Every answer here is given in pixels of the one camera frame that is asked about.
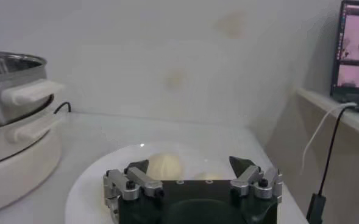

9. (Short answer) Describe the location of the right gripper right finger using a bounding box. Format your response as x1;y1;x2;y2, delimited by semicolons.
229;155;283;203

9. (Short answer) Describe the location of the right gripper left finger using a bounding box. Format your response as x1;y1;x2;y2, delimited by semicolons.
102;159;165;214

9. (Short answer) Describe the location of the white steamed baozi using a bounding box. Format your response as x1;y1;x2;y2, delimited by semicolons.
193;171;229;181
147;152;188;181

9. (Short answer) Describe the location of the white round plate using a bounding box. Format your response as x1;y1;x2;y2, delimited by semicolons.
65;142;285;224

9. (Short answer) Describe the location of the cream electric cooker base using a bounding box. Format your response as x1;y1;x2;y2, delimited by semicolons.
0;103;65;217

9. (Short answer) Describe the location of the black cable with adapter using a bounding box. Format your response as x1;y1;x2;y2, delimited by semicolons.
305;105;359;224

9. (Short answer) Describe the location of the white laptop cable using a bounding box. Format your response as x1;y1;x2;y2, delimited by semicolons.
300;102;358;176

